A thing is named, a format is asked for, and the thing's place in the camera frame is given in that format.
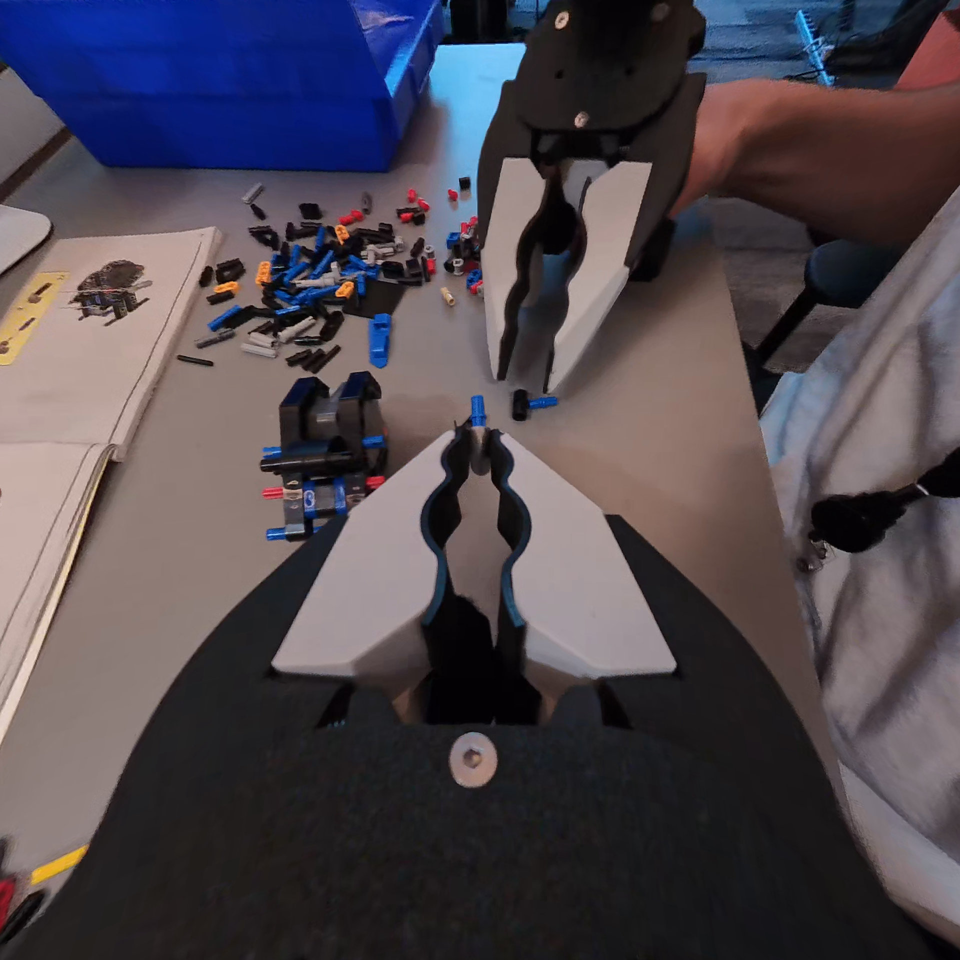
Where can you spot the pile of lego pieces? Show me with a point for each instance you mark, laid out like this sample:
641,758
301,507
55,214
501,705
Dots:
330,262

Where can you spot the yellow strip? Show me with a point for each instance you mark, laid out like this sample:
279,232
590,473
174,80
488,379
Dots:
58,865

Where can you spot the black lego connector with pin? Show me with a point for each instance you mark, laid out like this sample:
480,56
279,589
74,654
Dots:
521,405

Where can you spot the dark stool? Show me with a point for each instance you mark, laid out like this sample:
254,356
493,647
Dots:
832,277

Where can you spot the person's right forearm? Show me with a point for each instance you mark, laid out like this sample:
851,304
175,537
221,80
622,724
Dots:
825,157

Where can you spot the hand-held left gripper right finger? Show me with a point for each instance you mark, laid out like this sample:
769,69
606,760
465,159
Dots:
585,592

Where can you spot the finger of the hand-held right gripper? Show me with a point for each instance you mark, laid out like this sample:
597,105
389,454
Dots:
607,247
504,240

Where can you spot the lego instruction booklet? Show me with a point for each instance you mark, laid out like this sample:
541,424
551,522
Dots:
82,390

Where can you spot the black and blue lego assembly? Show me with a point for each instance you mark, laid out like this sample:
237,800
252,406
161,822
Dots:
326,450

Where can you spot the white rounded object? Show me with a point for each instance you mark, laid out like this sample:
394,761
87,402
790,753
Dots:
19,236

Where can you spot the blue lego pin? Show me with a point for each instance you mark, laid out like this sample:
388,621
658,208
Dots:
478,409

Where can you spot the blue plastic bin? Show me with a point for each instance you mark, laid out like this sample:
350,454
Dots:
225,82

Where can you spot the thin black lego axle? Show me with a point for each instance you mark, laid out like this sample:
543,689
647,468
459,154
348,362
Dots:
195,361

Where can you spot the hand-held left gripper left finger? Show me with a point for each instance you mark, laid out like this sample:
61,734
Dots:
360,585

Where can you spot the long blue lego piece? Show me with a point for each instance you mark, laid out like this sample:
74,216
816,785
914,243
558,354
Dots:
380,341

